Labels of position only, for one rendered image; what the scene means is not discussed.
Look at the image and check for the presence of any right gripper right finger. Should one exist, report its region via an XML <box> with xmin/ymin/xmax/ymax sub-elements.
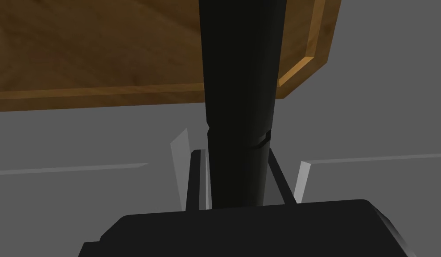
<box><xmin>267</xmin><ymin>148</ymin><xmax>298</xmax><ymax>207</ymax></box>

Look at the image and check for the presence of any black long cylinder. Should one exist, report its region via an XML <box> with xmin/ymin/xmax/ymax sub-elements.
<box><xmin>198</xmin><ymin>0</ymin><xmax>288</xmax><ymax>210</ymax></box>

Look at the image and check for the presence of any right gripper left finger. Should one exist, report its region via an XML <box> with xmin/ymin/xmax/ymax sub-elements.
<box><xmin>185</xmin><ymin>149</ymin><xmax>211</xmax><ymax>211</ymax></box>

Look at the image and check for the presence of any brown wooden table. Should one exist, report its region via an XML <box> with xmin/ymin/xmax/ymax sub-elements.
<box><xmin>0</xmin><ymin>0</ymin><xmax>342</xmax><ymax>113</ymax></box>

